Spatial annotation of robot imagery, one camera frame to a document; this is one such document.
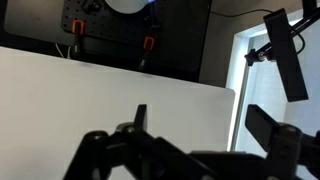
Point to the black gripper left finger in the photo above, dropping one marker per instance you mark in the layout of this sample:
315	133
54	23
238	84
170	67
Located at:
140	150

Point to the black stereo camera bar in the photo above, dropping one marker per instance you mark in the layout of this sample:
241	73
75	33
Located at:
285	56

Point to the black perforated mounting board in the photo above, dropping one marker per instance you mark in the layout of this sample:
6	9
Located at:
180	33

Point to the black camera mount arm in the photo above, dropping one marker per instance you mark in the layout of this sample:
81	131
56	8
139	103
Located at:
253	56

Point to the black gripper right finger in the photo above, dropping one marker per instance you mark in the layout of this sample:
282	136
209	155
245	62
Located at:
283	143

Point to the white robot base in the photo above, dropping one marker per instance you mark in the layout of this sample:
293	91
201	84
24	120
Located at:
125	6

